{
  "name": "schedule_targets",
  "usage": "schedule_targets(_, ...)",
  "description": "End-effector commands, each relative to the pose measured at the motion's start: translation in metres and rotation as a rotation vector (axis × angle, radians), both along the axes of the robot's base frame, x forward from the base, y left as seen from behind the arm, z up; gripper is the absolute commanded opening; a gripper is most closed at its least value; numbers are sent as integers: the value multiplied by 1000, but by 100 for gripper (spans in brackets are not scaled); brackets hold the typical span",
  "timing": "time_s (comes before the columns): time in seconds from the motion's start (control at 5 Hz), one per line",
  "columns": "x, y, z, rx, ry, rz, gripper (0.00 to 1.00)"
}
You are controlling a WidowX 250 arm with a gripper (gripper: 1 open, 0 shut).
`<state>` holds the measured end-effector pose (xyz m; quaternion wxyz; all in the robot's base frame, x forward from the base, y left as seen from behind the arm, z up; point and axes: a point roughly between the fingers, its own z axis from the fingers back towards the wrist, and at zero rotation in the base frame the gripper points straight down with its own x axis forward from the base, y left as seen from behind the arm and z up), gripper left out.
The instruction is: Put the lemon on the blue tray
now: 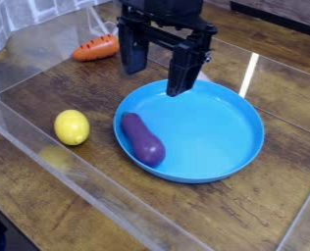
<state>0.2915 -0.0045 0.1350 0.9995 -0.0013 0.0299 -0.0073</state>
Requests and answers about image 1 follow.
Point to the purple toy eggplant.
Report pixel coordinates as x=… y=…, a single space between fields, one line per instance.
x=148 y=147

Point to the blue round plastic tray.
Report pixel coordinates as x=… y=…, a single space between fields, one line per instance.
x=208 y=126

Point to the yellow toy lemon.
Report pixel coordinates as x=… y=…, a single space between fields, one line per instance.
x=72 y=127

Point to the clear acrylic enclosure wall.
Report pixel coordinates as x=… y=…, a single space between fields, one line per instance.
x=78 y=197

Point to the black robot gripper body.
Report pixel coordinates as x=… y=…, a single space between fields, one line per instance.
x=165 y=22

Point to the white grid curtain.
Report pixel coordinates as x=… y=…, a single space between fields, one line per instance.
x=21 y=13

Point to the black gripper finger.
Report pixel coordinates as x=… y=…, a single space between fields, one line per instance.
x=133 y=46
x=191 y=54

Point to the orange toy carrot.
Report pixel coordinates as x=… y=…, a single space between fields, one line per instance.
x=97 y=48

